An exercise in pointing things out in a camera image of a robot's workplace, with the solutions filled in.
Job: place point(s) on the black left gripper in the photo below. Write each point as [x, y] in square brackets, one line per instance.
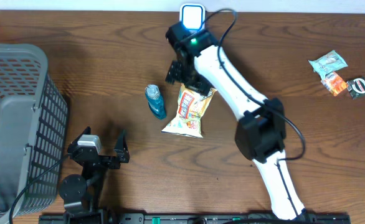
[121, 154]

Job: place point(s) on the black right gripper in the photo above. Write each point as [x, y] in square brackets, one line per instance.
[200, 86]

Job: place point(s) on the orange snack chip bag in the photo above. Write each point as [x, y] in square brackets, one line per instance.
[191, 108]

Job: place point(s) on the blue water bottle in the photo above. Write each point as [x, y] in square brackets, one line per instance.
[155, 101]

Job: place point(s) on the white flushable wipes pack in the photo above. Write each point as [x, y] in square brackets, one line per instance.
[331, 62]

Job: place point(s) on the orange tissue pack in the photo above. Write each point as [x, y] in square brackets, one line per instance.
[334, 83]

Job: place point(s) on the green round-logo packet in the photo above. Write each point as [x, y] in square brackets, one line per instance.
[356, 87]

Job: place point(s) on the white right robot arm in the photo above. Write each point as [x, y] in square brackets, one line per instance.
[202, 64]

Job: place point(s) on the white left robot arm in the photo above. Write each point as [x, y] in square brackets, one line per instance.
[81, 192]

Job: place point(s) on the white barcode scanner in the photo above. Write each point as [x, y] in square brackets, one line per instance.
[192, 16]

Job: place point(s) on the grey plastic shopping basket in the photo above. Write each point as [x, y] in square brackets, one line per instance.
[33, 124]

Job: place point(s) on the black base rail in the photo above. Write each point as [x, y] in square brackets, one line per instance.
[139, 218]

